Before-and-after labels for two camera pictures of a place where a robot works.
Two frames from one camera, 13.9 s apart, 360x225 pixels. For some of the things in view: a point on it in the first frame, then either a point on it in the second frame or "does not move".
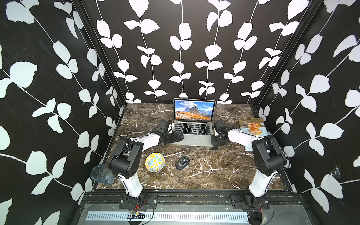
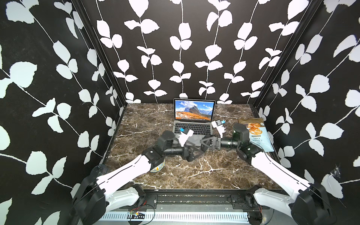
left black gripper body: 169,137 → 184,156
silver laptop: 194,118 does not move
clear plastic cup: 101,173 does not move
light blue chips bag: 255,126 does not move
